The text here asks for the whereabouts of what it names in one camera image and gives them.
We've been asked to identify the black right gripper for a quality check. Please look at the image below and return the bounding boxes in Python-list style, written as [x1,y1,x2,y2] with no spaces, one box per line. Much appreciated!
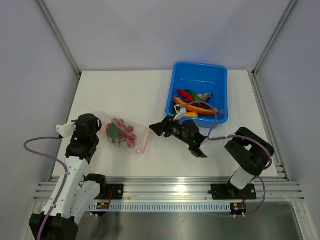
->
[150,114,193,146]

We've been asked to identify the clear zip top bag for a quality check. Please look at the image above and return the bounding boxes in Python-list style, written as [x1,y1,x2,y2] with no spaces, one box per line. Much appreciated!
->
[92,111,152,155]

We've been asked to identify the red toy grape bunch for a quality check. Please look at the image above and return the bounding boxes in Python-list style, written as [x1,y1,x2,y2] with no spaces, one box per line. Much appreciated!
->
[105,118,138,149]

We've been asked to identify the orange toy fruit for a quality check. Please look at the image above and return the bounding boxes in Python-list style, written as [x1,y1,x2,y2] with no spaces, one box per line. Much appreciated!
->
[184,111,199,118]

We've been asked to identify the orange toy croissant bread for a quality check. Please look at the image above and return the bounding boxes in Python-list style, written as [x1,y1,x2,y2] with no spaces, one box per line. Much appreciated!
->
[173,96,219,116]

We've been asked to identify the red toy chili pepper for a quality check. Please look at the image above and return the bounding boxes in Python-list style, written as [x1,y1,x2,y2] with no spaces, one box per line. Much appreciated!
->
[177,88,194,102]

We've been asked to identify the green toy chili pepper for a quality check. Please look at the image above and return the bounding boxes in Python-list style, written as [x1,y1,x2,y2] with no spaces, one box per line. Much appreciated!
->
[184,89,201,106]

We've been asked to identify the grey toy fish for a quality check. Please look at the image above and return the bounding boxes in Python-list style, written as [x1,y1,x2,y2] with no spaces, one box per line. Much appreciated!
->
[197,93,214,102]

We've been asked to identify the blue plastic bin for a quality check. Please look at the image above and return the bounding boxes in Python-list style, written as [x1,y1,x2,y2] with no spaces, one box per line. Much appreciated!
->
[165,61,228,129]

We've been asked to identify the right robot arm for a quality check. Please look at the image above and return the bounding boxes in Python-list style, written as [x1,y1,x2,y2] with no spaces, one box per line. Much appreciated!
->
[149,116,275,200]

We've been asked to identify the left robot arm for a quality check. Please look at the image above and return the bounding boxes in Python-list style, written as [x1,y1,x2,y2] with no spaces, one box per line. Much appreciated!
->
[29,113,108,240]

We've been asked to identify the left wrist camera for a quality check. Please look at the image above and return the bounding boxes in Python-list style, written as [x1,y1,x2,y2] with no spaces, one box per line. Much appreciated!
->
[56,122,76,138]

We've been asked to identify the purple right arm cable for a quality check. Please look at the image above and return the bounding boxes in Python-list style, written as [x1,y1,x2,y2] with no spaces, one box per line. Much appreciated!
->
[178,101,273,218]

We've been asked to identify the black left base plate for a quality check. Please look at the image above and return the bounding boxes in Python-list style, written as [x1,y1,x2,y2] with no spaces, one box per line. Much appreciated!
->
[107,183,124,201]

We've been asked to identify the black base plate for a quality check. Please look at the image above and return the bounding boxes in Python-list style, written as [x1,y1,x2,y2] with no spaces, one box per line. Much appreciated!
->
[208,183,257,200]
[107,183,124,201]

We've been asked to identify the white slotted cable duct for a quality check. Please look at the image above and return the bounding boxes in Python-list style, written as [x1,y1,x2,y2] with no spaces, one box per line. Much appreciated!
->
[88,202,231,213]

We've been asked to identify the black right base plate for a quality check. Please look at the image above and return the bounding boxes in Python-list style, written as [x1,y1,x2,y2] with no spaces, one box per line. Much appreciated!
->
[208,183,257,200]

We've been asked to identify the aluminium frame post left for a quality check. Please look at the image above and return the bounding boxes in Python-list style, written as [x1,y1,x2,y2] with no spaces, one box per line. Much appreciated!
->
[36,0,81,76]

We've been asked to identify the aluminium frame post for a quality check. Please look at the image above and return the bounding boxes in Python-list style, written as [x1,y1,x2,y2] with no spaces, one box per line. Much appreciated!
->
[251,0,300,76]
[36,0,81,76]

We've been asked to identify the aluminium frame post right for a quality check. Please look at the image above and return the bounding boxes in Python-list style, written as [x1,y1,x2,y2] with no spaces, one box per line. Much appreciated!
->
[251,0,300,76]

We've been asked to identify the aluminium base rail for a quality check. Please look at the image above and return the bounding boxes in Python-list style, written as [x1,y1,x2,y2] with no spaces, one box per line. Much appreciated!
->
[34,176,305,201]

